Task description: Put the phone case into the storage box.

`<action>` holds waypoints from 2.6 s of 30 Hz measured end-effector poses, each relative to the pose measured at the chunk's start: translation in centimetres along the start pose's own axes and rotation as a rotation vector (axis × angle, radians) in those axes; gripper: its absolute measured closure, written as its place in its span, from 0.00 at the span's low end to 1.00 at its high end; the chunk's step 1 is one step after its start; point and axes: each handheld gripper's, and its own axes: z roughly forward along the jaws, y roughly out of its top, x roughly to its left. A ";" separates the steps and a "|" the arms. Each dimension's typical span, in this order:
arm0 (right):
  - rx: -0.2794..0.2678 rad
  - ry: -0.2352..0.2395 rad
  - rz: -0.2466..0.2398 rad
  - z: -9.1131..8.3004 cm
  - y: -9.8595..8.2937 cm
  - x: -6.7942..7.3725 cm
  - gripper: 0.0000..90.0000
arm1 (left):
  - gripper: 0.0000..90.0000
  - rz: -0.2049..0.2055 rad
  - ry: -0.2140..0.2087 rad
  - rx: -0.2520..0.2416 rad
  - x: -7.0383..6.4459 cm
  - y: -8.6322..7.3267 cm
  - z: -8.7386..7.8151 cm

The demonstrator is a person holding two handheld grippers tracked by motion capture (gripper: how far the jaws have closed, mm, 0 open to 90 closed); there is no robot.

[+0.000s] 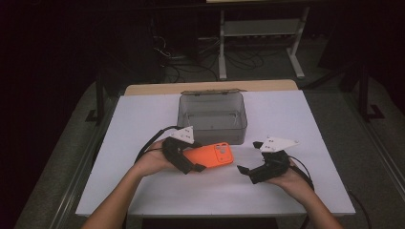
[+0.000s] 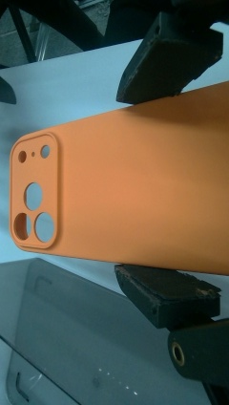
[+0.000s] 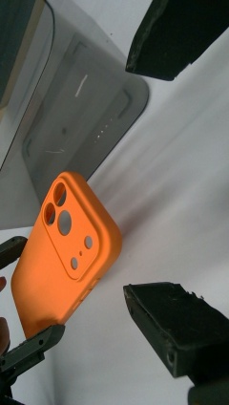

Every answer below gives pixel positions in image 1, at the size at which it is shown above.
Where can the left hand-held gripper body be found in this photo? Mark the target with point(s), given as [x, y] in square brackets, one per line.
[175, 152]

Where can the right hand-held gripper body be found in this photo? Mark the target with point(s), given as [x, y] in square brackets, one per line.
[273, 165]

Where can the orange phone case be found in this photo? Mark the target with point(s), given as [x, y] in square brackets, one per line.
[207, 156]

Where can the grey transparent plastic box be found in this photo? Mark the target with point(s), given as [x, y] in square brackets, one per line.
[211, 133]

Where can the person's left hand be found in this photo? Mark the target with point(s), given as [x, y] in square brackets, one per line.
[153, 160]

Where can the person's right hand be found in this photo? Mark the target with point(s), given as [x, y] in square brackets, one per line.
[294, 184]

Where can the black metal stand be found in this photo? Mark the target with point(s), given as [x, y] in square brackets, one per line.
[364, 95]
[99, 95]

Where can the white metal stand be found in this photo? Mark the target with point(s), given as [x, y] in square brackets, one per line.
[261, 28]

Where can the metal floor rail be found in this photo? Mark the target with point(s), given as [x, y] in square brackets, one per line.
[78, 178]
[379, 143]

